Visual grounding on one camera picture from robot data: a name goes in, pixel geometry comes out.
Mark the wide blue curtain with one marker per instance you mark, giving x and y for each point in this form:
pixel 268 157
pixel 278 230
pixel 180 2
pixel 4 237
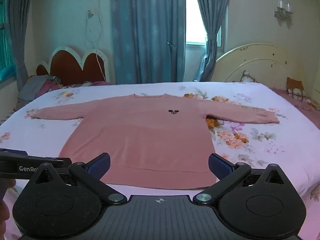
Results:
pixel 147 30

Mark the pile of clothes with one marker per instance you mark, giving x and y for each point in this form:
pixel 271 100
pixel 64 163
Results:
pixel 37 87

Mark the pink long-sleeved sweater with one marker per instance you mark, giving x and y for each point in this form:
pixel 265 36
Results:
pixel 140 140

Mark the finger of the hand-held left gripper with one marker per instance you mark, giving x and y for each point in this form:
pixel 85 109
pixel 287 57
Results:
pixel 12 152

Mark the red heart-shaped headboard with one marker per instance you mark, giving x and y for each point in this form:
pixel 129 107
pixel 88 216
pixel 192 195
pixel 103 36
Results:
pixel 67 67

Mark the cream round headboard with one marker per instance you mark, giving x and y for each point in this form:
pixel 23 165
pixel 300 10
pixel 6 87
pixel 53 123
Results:
pixel 262 62

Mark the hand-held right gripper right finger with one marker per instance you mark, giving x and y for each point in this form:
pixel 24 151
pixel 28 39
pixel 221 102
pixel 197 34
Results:
pixel 220 166

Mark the grey blue curtain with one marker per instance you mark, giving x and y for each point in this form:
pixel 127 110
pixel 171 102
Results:
pixel 18 30

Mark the teal window covering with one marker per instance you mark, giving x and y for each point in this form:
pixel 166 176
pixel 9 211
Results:
pixel 5 42

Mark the person's left hand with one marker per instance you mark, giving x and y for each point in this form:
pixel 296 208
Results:
pixel 3 215

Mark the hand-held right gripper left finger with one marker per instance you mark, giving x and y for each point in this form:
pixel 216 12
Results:
pixel 100 166

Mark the curtain tieback hook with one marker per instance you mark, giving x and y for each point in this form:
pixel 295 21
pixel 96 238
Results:
pixel 171 44

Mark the white floral bed sheet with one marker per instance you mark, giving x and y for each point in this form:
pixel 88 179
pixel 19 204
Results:
pixel 275 142

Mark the tied blue curtain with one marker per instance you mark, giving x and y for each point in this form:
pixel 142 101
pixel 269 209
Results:
pixel 210 17

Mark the glass wall lamp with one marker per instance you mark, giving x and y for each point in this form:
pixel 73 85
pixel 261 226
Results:
pixel 282 12

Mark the bright window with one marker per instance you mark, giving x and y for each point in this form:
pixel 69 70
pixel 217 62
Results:
pixel 193 30

